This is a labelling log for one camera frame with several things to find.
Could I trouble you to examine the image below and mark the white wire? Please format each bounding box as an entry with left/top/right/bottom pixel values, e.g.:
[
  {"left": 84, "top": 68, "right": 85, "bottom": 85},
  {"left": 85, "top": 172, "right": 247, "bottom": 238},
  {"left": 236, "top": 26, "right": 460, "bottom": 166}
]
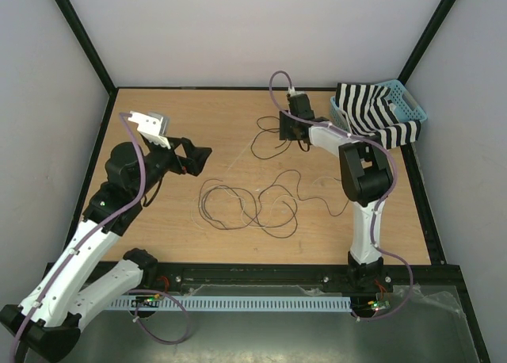
[{"left": 192, "top": 175, "right": 345, "bottom": 231}]

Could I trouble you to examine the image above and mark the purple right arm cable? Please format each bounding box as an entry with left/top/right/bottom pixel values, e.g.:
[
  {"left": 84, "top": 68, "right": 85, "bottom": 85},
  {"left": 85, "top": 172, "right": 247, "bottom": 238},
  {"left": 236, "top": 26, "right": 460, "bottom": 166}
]
[{"left": 269, "top": 70, "right": 416, "bottom": 323}]

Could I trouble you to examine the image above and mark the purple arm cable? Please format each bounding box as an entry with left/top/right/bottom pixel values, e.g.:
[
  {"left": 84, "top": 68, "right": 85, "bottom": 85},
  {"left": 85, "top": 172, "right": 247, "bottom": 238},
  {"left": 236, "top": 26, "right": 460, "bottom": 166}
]
[
  {"left": 269, "top": 70, "right": 416, "bottom": 323},
  {"left": 10, "top": 113, "right": 192, "bottom": 362}
]

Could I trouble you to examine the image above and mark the light blue perforated basket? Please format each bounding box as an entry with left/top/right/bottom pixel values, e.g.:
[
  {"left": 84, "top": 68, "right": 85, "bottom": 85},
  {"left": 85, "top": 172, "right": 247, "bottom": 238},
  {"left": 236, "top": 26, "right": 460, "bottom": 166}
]
[{"left": 329, "top": 79, "right": 427, "bottom": 133}]

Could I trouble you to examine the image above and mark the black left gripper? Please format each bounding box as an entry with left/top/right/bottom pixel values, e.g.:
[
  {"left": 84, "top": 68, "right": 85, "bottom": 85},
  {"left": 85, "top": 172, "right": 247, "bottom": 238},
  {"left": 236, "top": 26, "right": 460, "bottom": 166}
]
[{"left": 133, "top": 135, "right": 210, "bottom": 200}]

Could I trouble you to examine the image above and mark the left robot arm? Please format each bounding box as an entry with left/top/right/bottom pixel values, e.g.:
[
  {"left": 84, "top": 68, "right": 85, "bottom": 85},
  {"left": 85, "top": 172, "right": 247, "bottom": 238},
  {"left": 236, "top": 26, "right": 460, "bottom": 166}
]
[{"left": 1, "top": 137, "right": 212, "bottom": 362}]

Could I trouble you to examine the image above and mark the grey wire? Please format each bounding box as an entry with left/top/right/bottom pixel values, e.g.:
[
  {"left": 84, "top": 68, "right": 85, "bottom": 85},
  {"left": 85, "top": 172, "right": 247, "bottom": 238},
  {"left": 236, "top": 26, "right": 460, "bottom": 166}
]
[{"left": 197, "top": 178, "right": 299, "bottom": 238}]

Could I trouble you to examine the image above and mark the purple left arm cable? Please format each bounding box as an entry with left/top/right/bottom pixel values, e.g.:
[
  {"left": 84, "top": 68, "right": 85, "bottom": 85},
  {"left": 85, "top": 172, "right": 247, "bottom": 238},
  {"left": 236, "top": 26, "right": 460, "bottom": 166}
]
[{"left": 10, "top": 113, "right": 192, "bottom": 362}]

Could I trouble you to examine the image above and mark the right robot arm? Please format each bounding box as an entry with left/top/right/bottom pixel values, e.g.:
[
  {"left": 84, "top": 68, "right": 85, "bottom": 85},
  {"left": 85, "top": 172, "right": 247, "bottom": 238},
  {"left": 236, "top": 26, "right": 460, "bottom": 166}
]
[{"left": 279, "top": 92, "right": 393, "bottom": 291}]

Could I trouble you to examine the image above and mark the black cage frame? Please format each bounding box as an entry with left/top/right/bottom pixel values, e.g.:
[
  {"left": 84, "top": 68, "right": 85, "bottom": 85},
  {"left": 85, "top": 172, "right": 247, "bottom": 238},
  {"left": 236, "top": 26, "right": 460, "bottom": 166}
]
[{"left": 53, "top": 0, "right": 490, "bottom": 362}]

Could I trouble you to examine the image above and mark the light blue slotted cable duct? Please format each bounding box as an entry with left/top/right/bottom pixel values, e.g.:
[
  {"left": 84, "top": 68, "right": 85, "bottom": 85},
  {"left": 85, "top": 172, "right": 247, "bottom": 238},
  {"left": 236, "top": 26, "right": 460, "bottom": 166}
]
[{"left": 107, "top": 296, "right": 350, "bottom": 312}]

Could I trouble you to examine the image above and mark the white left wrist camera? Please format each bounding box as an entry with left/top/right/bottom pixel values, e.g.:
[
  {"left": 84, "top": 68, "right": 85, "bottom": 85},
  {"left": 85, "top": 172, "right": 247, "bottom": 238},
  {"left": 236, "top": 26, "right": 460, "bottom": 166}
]
[{"left": 120, "top": 111, "right": 172, "bottom": 151}]

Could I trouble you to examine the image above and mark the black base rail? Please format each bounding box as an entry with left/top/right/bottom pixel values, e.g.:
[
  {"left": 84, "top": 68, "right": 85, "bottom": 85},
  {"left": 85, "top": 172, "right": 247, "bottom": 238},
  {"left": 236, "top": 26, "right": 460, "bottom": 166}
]
[{"left": 110, "top": 262, "right": 395, "bottom": 295}]

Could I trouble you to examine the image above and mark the black white striped cloth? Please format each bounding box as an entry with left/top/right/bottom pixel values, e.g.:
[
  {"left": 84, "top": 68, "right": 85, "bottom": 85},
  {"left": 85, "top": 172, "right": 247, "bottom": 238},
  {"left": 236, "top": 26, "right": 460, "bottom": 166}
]
[{"left": 334, "top": 83, "right": 421, "bottom": 149}]

